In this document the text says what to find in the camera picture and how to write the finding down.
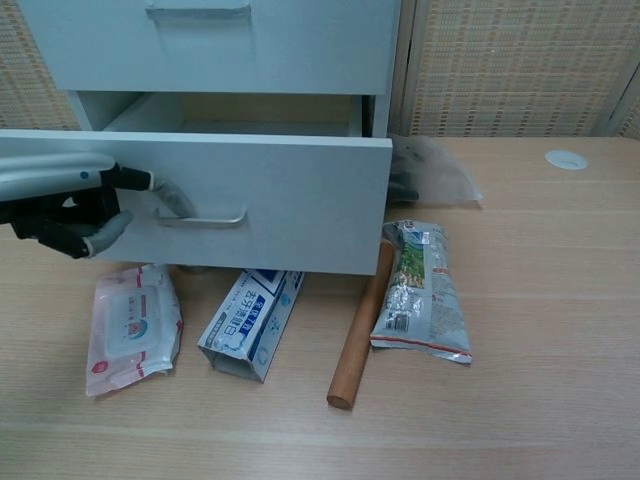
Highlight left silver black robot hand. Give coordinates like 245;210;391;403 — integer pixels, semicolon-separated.
0;151;197;261

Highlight white lowest-tier drawer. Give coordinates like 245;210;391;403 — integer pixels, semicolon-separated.
0;92;395;278

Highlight white middle-tier drawer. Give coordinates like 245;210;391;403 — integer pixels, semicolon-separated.
17;0;393;96

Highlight white three-drawer cabinet body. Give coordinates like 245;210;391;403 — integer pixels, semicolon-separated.
17;0;404;142

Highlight woven bamboo screen panel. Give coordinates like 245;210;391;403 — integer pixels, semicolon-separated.
399;0;632;140
608;42;640;140
0;0;77;132

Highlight pink wet wipes pack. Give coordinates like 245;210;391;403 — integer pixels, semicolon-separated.
84;263;185;399

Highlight blue white toothpaste box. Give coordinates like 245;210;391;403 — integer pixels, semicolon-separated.
196;269;307;386

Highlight wooden rolling pin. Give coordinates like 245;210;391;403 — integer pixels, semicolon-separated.
326;239;397;413

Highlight clear plastic bag black contents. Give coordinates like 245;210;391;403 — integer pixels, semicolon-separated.
389;133;485;206

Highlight silver green snack bag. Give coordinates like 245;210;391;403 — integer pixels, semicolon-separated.
369;217;474;367

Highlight grey round cable grommet cap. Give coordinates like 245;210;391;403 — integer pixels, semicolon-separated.
543;149;589;173

